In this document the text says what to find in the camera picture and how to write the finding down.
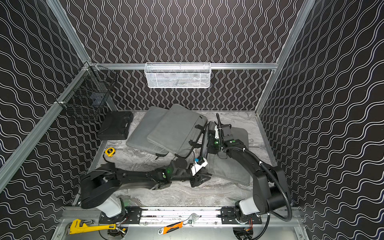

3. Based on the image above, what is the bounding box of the yellow pipe wrench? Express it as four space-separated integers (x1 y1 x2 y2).
67 219 117 235

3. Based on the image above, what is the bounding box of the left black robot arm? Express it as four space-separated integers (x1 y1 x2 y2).
80 158 212 218

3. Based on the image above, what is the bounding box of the black wire basket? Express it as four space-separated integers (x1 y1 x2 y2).
58 64 118 122

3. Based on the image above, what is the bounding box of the white wire mesh basket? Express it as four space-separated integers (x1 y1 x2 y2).
144 62 212 89

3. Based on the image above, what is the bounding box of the yellow tape measure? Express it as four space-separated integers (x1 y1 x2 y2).
105 148 116 158

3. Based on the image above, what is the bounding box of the black plastic tool case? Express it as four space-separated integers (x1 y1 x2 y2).
97 111 134 141

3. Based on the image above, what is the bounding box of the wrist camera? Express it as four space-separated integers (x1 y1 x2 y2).
190 157 208 176
214 125 220 139

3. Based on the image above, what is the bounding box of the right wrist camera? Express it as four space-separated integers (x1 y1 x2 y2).
214 125 220 139

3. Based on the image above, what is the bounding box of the orange adjustable wrench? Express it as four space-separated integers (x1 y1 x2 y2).
158 213 199 235

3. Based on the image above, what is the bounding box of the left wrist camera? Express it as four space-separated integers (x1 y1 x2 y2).
190 157 208 176

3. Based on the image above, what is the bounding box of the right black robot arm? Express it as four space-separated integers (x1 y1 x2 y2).
201 122 293 222

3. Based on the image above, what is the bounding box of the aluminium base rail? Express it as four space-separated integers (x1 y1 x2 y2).
98 206 301 227

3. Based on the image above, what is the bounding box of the grey laptop bag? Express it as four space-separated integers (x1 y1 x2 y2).
126 106 169 157
147 104 208 158
200 122 251 186

